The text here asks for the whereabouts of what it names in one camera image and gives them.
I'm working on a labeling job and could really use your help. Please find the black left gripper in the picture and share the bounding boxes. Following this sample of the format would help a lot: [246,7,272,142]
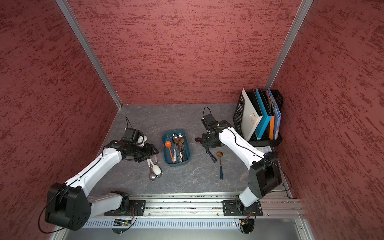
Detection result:
[127,142,159,162]

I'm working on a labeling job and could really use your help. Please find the purple iridescent spoon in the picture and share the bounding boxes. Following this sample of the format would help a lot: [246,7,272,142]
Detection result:
[195,138,217,163]

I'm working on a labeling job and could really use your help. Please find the white handled steel spoon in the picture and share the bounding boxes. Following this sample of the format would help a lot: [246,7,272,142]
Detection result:
[147,159,157,182]

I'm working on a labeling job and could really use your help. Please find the bronze copper spoon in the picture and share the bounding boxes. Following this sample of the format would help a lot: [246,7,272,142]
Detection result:
[179,137,187,163]

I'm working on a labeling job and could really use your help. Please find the orange plastic spoon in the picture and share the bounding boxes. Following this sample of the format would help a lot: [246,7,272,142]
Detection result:
[165,141,175,164]

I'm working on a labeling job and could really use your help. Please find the patterned handle steel spoon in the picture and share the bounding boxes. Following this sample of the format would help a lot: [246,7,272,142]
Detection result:
[181,144,188,162]

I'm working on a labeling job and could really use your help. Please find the white handle steel spoon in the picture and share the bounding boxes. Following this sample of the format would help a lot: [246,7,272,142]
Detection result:
[173,134,180,163]

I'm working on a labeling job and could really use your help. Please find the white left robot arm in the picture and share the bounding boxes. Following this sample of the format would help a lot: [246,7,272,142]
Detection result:
[40,141,159,231]

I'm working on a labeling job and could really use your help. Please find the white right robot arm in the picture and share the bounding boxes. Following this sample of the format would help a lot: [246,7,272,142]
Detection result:
[202,117,282,214]

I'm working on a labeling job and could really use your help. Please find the teal plastic storage box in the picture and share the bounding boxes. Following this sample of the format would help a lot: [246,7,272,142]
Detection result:
[162,130,191,167]

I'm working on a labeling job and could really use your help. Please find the black mesh file rack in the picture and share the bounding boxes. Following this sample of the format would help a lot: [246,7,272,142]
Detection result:
[233,89,284,147]

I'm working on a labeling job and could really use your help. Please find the white folder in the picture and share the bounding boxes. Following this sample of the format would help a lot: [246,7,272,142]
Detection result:
[241,89,262,141]

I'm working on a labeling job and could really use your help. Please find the teal folder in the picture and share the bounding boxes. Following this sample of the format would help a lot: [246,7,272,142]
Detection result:
[255,89,272,141]

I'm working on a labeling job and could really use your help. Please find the orange folder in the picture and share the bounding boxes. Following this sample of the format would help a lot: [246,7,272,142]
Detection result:
[268,97,275,140]

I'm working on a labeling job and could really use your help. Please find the blue folder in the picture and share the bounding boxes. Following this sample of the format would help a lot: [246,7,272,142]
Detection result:
[267,89,282,140]

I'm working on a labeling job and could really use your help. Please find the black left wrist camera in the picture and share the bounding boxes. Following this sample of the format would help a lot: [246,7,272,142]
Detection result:
[121,128,147,146]

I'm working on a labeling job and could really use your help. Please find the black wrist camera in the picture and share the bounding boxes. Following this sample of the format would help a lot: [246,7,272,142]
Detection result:
[121,128,147,146]
[201,114,218,131]

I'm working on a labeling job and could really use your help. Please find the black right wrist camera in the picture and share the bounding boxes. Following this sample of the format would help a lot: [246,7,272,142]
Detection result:
[201,114,218,131]

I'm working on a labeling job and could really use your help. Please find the pink handled spoon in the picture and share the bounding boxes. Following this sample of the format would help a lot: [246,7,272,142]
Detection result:
[154,155,163,178]

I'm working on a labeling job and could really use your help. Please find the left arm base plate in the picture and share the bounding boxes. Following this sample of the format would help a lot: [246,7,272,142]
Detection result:
[104,200,146,217]

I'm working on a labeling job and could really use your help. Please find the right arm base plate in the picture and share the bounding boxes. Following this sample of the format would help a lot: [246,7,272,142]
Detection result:
[222,200,263,217]

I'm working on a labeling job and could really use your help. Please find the aluminium rail frame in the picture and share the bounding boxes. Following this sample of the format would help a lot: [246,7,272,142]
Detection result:
[51,192,314,240]

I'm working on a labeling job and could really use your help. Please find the aluminium corner post right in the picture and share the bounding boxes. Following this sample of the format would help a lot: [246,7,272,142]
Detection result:
[264,0,313,89]

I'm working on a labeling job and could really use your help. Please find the aluminium corner post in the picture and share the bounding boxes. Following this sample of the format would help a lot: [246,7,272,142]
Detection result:
[264,0,313,89]
[56,0,123,111]

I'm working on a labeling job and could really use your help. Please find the aluminium corner post left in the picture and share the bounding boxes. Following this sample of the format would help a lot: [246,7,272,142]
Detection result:
[56,0,123,111]

